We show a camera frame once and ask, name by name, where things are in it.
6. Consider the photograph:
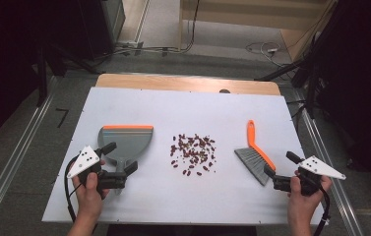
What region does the dark grey cabinet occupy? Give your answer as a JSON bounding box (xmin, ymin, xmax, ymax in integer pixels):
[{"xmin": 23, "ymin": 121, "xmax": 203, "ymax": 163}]
[{"xmin": 74, "ymin": 0, "xmax": 127, "ymax": 62}]

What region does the black metal stand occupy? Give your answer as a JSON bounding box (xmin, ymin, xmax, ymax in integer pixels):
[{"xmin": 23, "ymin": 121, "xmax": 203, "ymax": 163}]
[
  {"xmin": 255, "ymin": 29, "xmax": 339, "ymax": 119},
  {"xmin": 34, "ymin": 42, "xmax": 100, "ymax": 107}
]

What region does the white board sheet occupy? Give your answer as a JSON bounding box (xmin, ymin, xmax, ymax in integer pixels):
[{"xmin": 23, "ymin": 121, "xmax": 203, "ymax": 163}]
[{"xmin": 40, "ymin": 86, "xmax": 329, "ymax": 227}]

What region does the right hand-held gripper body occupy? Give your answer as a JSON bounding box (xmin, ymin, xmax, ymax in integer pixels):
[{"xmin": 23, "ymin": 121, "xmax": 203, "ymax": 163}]
[{"xmin": 272, "ymin": 155, "xmax": 347, "ymax": 198}]

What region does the person's right hand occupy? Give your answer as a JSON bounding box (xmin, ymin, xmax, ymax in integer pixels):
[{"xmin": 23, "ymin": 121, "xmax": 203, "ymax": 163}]
[{"xmin": 286, "ymin": 169, "xmax": 334, "ymax": 214}]

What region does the light wooden shelf frame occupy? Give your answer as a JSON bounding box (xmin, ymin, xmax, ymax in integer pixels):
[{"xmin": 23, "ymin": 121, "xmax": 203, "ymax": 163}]
[{"xmin": 177, "ymin": 0, "xmax": 339, "ymax": 63}]

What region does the orange-handled grey brush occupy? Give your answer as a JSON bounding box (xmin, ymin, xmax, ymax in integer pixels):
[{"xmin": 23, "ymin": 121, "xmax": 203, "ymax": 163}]
[{"xmin": 233, "ymin": 119, "xmax": 278, "ymax": 187}]

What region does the white cable loop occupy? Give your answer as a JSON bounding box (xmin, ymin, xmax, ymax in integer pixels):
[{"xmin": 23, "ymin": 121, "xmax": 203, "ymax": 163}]
[{"xmin": 245, "ymin": 41, "xmax": 287, "ymax": 68}]

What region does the grey dustpan with orange edge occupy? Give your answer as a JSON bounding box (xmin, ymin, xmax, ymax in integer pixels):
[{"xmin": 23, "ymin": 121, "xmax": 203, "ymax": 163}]
[{"xmin": 96, "ymin": 124, "xmax": 155, "ymax": 197}]

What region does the left hand-held gripper black cable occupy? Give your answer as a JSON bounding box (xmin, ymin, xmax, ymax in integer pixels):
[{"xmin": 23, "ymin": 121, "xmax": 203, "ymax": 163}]
[{"xmin": 63, "ymin": 155, "xmax": 86, "ymax": 224}]

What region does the grey power strip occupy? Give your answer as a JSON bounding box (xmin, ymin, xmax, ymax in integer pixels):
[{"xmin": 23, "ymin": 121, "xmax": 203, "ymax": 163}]
[{"xmin": 116, "ymin": 40, "xmax": 145, "ymax": 56}]

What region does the person's left hand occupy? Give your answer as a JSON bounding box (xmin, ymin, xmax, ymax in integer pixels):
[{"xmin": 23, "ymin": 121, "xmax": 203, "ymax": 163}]
[{"xmin": 69, "ymin": 159, "xmax": 110, "ymax": 220}]

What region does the scatter of red beans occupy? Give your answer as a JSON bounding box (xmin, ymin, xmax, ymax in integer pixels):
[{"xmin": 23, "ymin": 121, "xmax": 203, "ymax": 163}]
[{"xmin": 169, "ymin": 133, "xmax": 216, "ymax": 177}]

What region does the black hanging cable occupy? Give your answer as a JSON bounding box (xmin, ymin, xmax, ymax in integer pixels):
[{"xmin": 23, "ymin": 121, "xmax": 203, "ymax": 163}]
[{"xmin": 172, "ymin": 0, "xmax": 202, "ymax": 53}]

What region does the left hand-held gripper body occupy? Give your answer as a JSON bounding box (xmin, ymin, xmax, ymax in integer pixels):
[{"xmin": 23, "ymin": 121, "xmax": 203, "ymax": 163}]
[{"xmin": 66, "ymin": 146, "xmax": 129, "ymax": 200}]

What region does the right hand-held gripper black cable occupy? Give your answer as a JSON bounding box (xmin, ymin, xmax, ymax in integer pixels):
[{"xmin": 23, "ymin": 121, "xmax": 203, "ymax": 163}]
[{"xmin": 312, "ymin": 183, "xmax": 332, "ymax": 236}]

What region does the aluminium floor rail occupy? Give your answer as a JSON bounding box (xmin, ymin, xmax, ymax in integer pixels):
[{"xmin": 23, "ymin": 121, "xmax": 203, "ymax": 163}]
[
  {"xmin": 0, "ymin": 77, "xmax": 59, "ymax": 236},
  {"xmin": 292, "ymin": 88, "xmax": 366, "ymax": 236}
]

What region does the hand-held gripper black cable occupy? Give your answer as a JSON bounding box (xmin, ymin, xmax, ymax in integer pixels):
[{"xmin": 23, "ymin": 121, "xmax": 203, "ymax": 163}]
[
  {"xmin": 312, "ymin": 183, "xmax": 332, "ymax": 236},
  {"xmin": 63, "ymin": 155, "xmax": 86, "ymax": 224}
]

